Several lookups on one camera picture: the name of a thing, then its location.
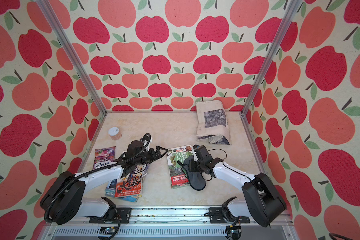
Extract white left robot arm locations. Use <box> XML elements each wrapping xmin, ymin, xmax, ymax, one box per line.
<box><xmin>40</xmin><ymin>134</ymin><xmax>169</xmax><ymax>225</ymax></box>

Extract red green cover book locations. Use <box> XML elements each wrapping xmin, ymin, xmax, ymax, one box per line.
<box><xmin>167</xmin><ymin>145</ymin><xmax>196</xmax><ymax>189</ymax></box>

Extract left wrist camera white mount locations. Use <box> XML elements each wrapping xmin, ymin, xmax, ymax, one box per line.
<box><xmin>140</xmin><ymin>137</ymin><xmax>153</xmax><ymax>149</ymax></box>

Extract clear tape roll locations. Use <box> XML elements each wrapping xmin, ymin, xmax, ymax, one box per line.
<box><xmin>108</xmin><ymin>127</ymin><xmax>122</xmax><ymax>141</ymax></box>

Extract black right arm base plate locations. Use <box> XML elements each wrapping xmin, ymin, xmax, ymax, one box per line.
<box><xmin>204</xmin><ymin>207</ymin><xmax>251</xmax><ymax>225</ymax></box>

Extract left rear aluminium corner post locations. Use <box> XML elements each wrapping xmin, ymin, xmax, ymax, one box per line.
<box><xmin>36</xmin><ymin>0</ymin><xmax>107</xmax><ymax>117</ymax></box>

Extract blue robot sunflower magazine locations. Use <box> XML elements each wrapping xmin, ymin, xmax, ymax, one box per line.
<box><xmin>105</xmin><ymin>179</ymin><xmax>142</xmax><ymax>203</ymax></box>

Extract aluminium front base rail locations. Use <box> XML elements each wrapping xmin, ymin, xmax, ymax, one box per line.
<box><xmin>38</xmin><ymin>206</ymin><xmax>298</xmax><ymax>240</ymax></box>

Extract white book with blue vortex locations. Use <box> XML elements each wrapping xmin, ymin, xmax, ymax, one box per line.
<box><xmin>107</xmin><ymin>163</ymin><xmax>151</xmax><ymax>196</ymax></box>

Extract red black manga book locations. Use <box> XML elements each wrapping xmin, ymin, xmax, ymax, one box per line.
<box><xmin>115</xmin><ymin>165</ymin><xmax>148</xmax><ymax>202</ymax></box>

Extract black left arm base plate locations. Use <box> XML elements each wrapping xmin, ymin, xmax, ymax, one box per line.
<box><xmin>90</xmin><ymin>206</ymin><xmax>132</xmax><ymax>224</ymax></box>

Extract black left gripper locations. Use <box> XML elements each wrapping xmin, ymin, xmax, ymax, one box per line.
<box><xmin>134</xmin><ymin>146</ymin><xmax>169</xmax><ymax>166</ymax></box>

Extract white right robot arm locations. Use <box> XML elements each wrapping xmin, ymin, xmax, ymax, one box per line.
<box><xmin>181</xmin><ymin>154</ymin><xmax>287</xmax><ymax>228</ymax></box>

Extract purple candy bag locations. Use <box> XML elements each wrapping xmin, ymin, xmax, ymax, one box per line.
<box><xmin>93</xmin><ymin>146</ymin><xmax>116</xmax><ymax>170</ymax></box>

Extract right rear aluminium corner post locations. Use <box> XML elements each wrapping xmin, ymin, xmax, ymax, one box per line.
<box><xmin>240</xmin><ymin>0</ymin><xmax>303</xmax><ymax>119</ymax></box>

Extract aluminium corner post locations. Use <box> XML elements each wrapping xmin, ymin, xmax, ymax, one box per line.
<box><xmin>36</xmin><ymin>0</ymin><xmax>107</xmax><ymax>117</ymax></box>
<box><xmin>240</xmin><ymin>0</ymin><xmax>303</xmax><ymax>119</ymax></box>

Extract cream printed canvas bag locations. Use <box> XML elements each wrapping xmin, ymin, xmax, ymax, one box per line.
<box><xmin>196</xmin><ymin>100</ymin><xmax>231</xmax><ymax>145</ymax></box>

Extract grey green microfibre cloth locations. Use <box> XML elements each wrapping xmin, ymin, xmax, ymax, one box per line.
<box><xmin>181</xmin><ymin>155</ymin><xmax>207</xmax><ymax>191</ymax></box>

